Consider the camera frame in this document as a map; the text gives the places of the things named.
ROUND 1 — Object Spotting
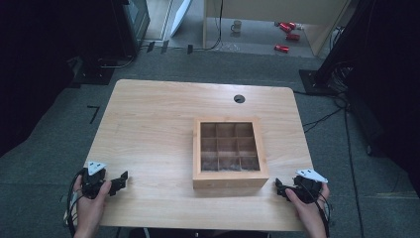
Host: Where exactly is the long black floor cable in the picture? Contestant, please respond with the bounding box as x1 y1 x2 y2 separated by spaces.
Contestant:
343 108 366 238

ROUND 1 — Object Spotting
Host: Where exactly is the person's dark clothing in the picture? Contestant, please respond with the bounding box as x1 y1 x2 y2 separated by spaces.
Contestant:
128 227 270 238

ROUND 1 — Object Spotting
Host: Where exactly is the person's right hand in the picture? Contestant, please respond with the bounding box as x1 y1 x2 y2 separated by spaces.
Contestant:
284 182 331 230

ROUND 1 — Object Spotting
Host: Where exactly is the light wooden shelf frame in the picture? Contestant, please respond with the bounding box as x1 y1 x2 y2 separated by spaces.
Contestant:
202 0 352 58

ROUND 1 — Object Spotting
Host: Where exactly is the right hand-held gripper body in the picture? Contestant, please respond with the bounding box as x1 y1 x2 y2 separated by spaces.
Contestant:
291 169 329 204

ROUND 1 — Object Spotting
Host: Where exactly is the black floor tape corner mark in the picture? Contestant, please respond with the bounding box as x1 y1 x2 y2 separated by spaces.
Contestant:
86 105 101 125

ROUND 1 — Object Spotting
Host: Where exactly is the wooden compartment box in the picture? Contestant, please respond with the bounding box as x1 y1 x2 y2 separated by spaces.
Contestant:
192 117 270 190

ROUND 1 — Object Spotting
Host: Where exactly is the black stand base plate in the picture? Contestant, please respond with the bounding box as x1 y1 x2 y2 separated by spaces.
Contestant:
69 59 116 86

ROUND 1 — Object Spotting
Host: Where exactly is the black monitor cabinet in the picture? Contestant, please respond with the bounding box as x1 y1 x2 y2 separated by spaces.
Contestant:
110 0 152 58

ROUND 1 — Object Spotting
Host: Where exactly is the white board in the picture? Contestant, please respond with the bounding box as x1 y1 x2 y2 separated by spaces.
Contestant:
168 0 193 38

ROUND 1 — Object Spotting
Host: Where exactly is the person's left hand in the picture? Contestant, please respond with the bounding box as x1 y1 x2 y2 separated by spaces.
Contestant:
72 175 113 230

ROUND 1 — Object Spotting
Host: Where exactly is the black stand with base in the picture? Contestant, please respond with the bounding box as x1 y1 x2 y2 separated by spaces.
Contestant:
298 0 377 97

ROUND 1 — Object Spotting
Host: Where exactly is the dark curtain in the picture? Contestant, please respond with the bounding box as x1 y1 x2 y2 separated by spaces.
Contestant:
0 0 130 159
343 0 420 196

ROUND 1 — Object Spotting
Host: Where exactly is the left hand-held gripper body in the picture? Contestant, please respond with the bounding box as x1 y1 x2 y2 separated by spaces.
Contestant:
81 161 111 200

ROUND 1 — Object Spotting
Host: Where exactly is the hand-held gripper black cable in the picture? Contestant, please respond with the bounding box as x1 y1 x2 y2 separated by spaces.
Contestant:
63 168 85 238
305 180 333 238

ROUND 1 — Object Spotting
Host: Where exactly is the right hand-held gripper black cable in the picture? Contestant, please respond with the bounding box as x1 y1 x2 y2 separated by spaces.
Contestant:
305 180 333 238

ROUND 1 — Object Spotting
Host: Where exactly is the left hand-held gripper black cable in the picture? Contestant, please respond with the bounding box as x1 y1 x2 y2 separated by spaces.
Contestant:
63 168 85 238

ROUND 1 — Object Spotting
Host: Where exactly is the black hanging cable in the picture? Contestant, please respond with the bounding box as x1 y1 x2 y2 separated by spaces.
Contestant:
192 0 224 52

